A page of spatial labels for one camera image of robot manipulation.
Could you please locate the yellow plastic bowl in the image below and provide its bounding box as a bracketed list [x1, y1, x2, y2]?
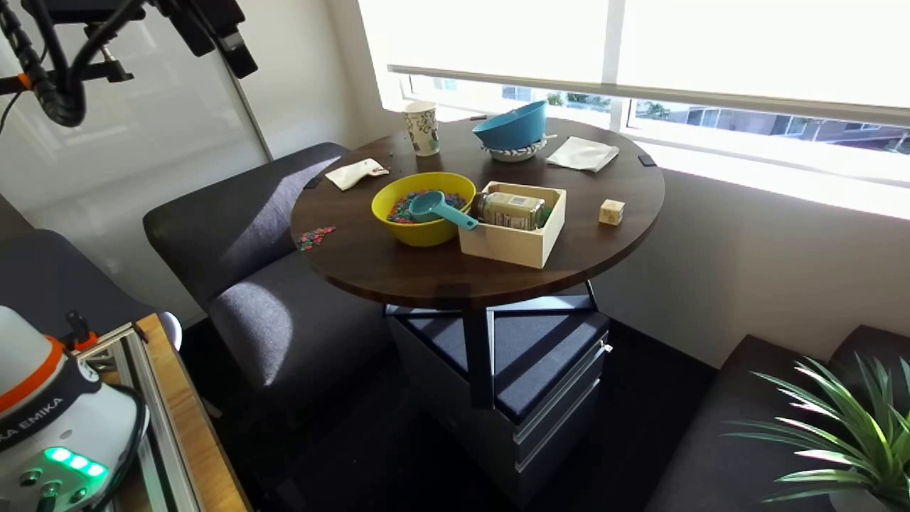
[369, 171, 478, 248]

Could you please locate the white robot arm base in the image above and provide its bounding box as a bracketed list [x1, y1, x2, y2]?
[0, 308, 147, 512]

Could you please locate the blue tilted bowl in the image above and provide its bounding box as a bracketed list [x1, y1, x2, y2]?
[472, 98, 545, 161]

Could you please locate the round dark wooden table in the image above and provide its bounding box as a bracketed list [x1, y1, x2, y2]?
[289, 118, 664, 408]

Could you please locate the teal plastic scoop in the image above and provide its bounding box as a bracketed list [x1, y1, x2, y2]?
[405, 189, 478, 231]

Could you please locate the light wooden box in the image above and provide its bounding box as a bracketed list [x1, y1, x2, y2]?
[458, 182, 565, 269]

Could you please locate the green box in crate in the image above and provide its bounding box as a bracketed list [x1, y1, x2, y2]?
[475, 189, 545, 231]

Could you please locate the patterned paper cup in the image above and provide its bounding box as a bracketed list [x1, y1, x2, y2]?
[403, 101, 440, 157]

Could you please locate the white paper packet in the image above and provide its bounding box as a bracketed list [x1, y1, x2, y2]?
[326, 160, 387, 189]

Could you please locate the dark cabinet under table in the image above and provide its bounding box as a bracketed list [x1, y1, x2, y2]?
[387, 292, 610, 507]

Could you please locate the small pink candy piece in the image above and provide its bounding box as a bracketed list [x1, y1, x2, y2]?
[299, 228, 336, 251]

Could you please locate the white folded napkin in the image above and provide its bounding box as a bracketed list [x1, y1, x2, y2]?
[549, 135, 619, 174]

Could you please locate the small wooden cube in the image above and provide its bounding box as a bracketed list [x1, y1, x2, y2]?
[600, 198, 626, 225]

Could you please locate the dark grey armchair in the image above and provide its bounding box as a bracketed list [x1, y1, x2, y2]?
[141, 138, 405, 450]

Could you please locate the dark couch at right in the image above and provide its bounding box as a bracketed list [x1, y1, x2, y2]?
[646, 323, 910, 512]

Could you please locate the green potted plant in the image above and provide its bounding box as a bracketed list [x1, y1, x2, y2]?
[728, 354, 910, 512]

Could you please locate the black camera rig arm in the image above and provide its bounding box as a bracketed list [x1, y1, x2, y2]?
[0, 0, 256, 127]

